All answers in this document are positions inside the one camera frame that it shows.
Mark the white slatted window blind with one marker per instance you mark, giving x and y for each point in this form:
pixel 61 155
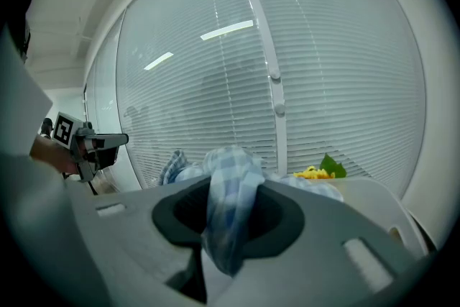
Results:
pixel 341 64
pixel 179 82

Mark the sunflower bouquet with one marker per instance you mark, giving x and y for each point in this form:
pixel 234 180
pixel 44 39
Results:
pixel 332 165

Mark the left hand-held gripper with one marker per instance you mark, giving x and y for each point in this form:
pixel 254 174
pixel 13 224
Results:
pixel 64 129

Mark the white window frame post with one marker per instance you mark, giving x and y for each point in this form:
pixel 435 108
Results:
pixel 266 43

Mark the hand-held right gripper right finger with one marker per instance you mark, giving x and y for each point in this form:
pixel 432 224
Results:
pixel 323 226

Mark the blue checked clothes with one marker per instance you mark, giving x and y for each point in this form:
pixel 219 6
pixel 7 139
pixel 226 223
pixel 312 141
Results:
pixel 230 190

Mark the person's left forearm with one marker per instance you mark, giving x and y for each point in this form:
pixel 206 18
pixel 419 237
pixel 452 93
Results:
pixel 46 151

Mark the person's black clothing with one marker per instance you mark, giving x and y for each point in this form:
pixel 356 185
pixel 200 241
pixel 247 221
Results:
pixel 16 36

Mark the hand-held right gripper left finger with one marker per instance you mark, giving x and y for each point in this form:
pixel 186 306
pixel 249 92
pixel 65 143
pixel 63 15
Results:
pixel 136 226

